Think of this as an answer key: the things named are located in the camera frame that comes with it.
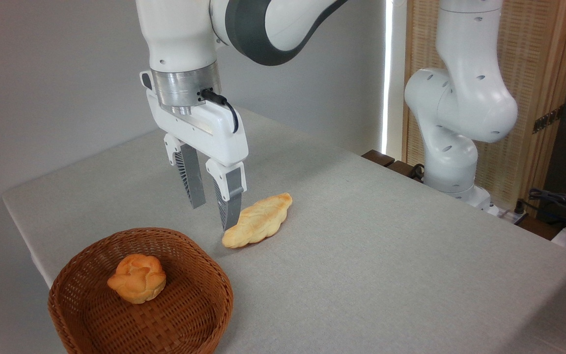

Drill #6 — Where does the brown wicker basket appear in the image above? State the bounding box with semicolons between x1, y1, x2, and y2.
48;227;234;354

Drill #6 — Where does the dark brown wooden base board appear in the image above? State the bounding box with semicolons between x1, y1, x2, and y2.
362;149;565;241

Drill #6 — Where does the black metal screen hinge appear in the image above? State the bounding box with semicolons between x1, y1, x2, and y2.
533;105;565;134

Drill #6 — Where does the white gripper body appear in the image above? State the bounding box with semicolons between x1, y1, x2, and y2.
140;70;250;167

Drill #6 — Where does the round golden bread roll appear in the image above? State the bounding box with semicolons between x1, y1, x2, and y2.
107;254;167;304

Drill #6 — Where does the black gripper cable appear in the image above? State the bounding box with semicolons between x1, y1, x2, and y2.
199;88;240;134

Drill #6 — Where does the long leaf-shaped bread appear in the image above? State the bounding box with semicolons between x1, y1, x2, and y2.
222;193;293;249

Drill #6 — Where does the wooden folding screen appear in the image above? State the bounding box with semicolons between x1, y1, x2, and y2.
403;0;566;212

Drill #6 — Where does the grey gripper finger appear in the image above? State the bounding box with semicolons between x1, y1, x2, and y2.
164;133;207;209
206;158;248;232

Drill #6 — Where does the bundle of dark cables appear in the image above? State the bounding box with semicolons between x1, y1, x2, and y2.
514;188;566;232

